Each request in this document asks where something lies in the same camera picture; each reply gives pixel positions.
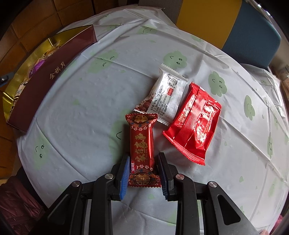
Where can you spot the shiny red snack packet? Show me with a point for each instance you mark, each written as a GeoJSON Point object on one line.
{"type": "Point", "coordinates": [192, 126]}

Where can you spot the maroon box with gold lining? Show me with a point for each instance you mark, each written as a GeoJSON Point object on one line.
{"type": "Point", "coordinates": [38, 95]}

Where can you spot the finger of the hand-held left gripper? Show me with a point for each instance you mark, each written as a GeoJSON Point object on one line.
{"type": "Point", "coordinates": [5, 76]}

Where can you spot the dark red gold-print candy bar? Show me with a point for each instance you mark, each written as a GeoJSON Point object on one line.
{"type": "Point", "coordinates": [142, 144]}

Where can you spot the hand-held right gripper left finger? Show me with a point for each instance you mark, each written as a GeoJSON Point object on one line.
{"type": "Point", "coordinates": [124, 180]}

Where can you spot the person's maroon jacket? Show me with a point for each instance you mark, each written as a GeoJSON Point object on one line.
{"type": "Point", "coordinates": [15, 203]}

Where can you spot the pink cloth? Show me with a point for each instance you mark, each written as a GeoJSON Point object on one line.
{"type": "Point", "coordinates": [277, 223]}

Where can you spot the purple wrapped candy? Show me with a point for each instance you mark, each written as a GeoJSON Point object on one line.
{"type": "Point", "coordinates": [37, 65]}

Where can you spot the pale blue cloud-print tablecloth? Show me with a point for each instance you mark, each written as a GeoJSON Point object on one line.
{"type": "Point", "coordinates": [90, 101]}

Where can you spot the grey yellow blue chair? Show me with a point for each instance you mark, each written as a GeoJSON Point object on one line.
{"type": "Point", "coordinates": [207, 22]}

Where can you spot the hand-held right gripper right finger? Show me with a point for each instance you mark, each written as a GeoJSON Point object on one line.
{"type": "Point", "coordinates": [163, 180]}

